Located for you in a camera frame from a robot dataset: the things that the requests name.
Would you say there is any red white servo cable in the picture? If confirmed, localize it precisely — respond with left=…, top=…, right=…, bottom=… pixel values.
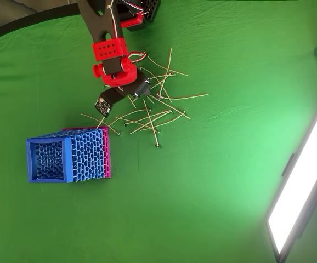
left=125, top=50, right=149, bottom=66

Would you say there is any white LED light panel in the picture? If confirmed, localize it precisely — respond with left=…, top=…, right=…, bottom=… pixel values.
left=264, top=108, right=317, bottom=263

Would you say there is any green cloth with black rim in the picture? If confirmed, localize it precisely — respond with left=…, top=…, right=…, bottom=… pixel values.
left=0, top=0, right=317, bottom=263

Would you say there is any blue magenta lattice basket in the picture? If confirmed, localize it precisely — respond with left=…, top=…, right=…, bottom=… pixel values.
left=25, top=126, right=112, bottom=184

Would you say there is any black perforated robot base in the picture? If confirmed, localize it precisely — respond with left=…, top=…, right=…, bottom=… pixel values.
left=136, top=0, right=161, bottom=22

